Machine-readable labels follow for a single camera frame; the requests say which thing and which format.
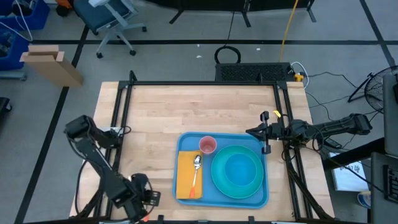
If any yellow hanging cable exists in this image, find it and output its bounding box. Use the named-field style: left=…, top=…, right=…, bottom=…
left=279, top=0, right=299, bottom=62

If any orange object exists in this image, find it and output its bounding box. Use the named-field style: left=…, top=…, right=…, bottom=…
left=55, top=0, right=73, bottom=10

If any long cardboard box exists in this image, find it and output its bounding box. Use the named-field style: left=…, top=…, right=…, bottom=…
left=19, top=44, right=84, bottom=88

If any black remote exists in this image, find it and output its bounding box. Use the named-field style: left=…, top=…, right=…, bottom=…
left=323, top=137, right=343, bottom=149

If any black coiled cable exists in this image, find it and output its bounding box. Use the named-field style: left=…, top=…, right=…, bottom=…
left=214, top=45, right=242, bottom=65

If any blue bowl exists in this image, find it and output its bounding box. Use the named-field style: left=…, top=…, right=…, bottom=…
left=224, top=152, right=257, bottom=187

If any black aluminium frame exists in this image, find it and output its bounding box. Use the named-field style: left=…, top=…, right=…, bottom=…
left=73, top=70, right=335, bottom=224

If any black side desk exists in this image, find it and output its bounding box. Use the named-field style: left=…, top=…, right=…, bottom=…
left=322, top=136, right=398, bottom=224

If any white paper box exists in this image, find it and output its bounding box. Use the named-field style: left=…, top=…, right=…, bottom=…
left=328, top=152, right=369, bottom=192

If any black perforated metal box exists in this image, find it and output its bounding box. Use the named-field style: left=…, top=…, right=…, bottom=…
left=215, top=62, right=295, bottom=83

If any spoon with orange handle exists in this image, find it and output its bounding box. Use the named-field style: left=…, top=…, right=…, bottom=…
left=188, top=154, right=203, bottom=199

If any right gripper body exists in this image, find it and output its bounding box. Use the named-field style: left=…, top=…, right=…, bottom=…
left=259, top=110, right=292, bottom=156

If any black standing fan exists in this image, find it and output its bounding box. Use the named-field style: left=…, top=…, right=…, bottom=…
left=347, top=65, right=398, bottom=114

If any grey monitor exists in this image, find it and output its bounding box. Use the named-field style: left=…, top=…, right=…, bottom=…
left=382, top=73, right=398, bottom=158

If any black curtain partition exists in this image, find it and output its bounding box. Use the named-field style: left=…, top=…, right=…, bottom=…
left=146, top=0, right=318, bottom=28

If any blue plastic tray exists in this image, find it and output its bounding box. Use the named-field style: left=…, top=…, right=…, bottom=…
left=172, top=131, right=270, bottom=209

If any white power cable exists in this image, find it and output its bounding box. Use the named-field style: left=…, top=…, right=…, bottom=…
left=290, top=61, right=310, bottom=90

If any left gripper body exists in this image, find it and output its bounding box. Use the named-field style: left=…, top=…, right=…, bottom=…
left=129, top=173, right=162, bottom=218

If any blue storage bin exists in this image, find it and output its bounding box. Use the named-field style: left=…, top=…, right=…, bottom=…
left=0, top=29, right=30, bottom=72
left=0, top=0, right=50, bottom=32

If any grey office chair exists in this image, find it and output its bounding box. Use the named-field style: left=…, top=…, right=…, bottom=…
left=73, top=0, right=147, bottom=59

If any pink cup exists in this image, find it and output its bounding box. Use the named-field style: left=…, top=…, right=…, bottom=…
left=198, top=136, right=218, bottom=156

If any yellow cloth napkin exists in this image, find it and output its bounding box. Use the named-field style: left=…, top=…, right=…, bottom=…
left=175, top=150, right=204, bottom=200

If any teal plate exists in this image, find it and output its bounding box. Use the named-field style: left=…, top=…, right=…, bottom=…
left=210, top=144, right=265, bottom=200

